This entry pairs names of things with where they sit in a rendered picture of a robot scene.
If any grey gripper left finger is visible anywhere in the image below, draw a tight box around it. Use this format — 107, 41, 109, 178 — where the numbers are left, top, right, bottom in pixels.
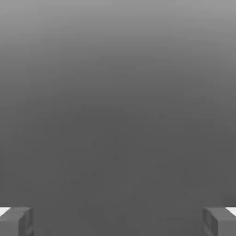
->
0, 206, 35, 236

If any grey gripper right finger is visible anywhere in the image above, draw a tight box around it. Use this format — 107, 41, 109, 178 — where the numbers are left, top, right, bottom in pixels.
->
202, 206, 236, 236

